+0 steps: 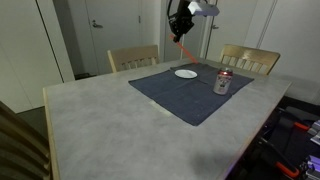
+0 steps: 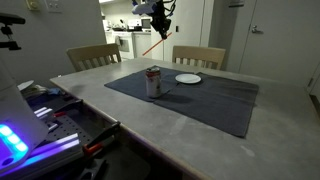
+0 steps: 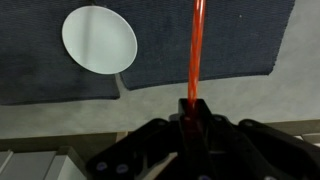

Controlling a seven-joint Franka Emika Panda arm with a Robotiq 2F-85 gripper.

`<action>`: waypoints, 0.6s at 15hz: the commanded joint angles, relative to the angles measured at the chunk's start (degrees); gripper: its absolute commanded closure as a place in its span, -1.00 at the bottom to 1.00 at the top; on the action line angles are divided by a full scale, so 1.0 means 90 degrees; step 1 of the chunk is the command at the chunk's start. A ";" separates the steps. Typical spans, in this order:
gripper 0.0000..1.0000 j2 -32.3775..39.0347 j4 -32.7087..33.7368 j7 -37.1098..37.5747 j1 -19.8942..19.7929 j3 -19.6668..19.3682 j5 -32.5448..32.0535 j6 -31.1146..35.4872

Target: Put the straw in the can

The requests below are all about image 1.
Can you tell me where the red plastic straw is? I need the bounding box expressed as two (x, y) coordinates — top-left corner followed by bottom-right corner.
(169, 34), (200, 64)

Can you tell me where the red and silver soda can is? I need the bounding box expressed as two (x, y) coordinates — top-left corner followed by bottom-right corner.
(212, 67), (234, 96)

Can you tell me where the small white plate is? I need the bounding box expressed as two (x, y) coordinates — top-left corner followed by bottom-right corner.
(174, 68), (199, 80)

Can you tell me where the black and orange bar clamp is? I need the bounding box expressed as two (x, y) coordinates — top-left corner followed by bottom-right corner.
(256, 136), (301, 179)
(278, 105), (320, 133)

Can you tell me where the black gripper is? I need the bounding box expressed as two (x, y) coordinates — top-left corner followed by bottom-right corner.
(169, 0), (196, 43)

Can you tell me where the black camera cable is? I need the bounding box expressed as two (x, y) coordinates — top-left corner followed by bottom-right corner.
(166, 0), (175, 22)

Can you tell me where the dark blue cloth mat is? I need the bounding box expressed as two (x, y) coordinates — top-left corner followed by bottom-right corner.
(128, 61), (255, 127)

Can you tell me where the light wooden slat-back chair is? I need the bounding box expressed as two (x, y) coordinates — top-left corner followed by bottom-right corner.
(106, 44), (160, 74)
(0, 100), (54, 180)
(219, 43), (282, 76)

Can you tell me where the aluminium profile rail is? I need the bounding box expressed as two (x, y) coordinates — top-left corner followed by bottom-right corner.
(301, 154), (320, 180)
(310, 119), (320, 145)

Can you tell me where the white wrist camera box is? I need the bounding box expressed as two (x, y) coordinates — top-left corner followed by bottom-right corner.
(187, 0), (221, 17)

